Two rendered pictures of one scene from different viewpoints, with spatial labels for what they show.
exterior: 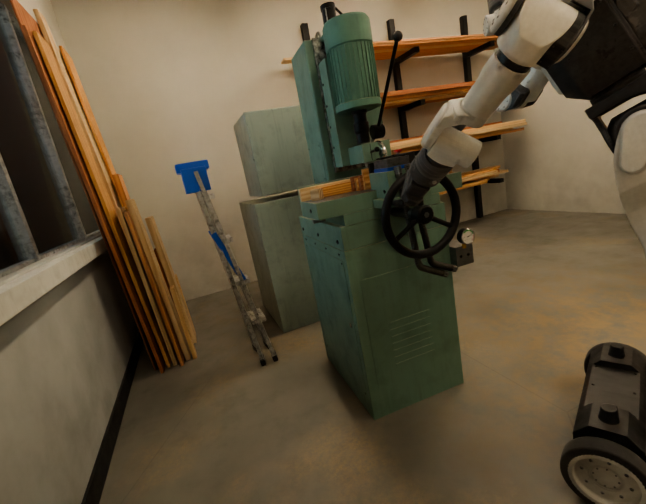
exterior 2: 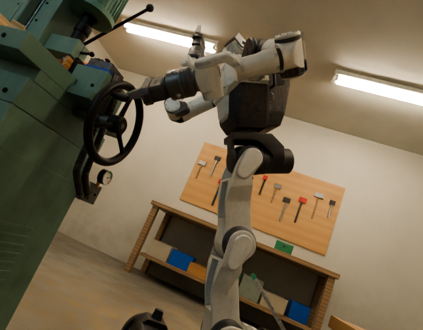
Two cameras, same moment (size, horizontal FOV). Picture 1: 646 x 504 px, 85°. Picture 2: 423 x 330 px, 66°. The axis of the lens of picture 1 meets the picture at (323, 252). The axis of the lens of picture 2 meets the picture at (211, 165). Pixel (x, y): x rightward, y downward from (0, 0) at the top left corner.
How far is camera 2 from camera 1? 62 cm
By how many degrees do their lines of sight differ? 61
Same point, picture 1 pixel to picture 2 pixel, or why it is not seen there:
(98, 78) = not seen: outside the picture
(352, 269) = (4, 128)
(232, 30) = not seen: outside the picture
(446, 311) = (43, 240)
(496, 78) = (271, 59)
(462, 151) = (217, 86)
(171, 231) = not seen: outside the picture
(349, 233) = (31, 91)
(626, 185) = (235, 183)
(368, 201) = (67, 82)
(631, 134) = (249, 156)
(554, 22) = (301, 59)
